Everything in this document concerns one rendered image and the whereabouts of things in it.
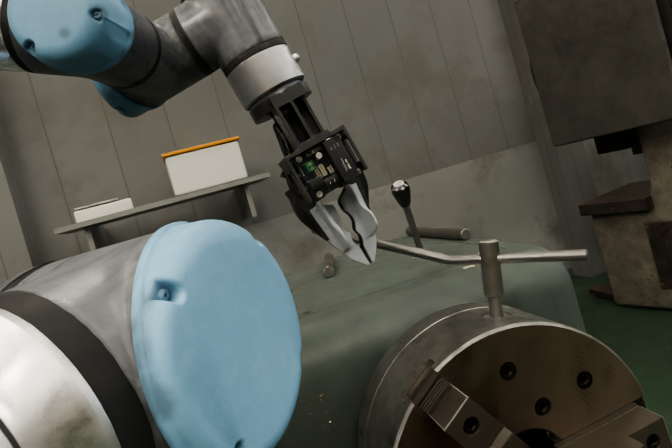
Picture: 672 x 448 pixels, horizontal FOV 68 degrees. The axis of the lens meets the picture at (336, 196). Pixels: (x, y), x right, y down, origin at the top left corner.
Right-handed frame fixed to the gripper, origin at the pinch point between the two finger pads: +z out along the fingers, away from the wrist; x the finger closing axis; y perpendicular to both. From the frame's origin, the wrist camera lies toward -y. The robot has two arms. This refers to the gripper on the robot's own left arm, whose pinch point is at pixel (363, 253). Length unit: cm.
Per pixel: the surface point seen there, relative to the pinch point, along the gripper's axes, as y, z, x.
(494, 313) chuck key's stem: 4.8, 12.7, 8.6
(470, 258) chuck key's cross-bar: 3.3, 6.5, 9.9
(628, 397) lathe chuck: 8.9, 27.3, 15.8
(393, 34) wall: -347, -75, 184
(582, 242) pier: -336, 166, 241
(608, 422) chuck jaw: 9.9, 27.3, 11.8
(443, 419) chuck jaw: 11.7, 15.1, -3.6
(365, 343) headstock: -7.1, 11.7, -4.4
